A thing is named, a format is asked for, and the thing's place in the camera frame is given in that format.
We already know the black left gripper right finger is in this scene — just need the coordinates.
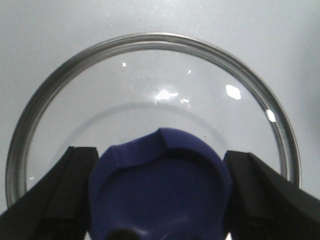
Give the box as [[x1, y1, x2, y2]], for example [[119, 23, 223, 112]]
[[223, 150, 320, 240]]

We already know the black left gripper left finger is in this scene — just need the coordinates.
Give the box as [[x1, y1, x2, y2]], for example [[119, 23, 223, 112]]
[[0, 147, 99, 240]]

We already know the glass lid with blue knob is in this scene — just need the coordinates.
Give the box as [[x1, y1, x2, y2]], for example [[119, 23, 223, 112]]
[[5, 32, 301, 240]]

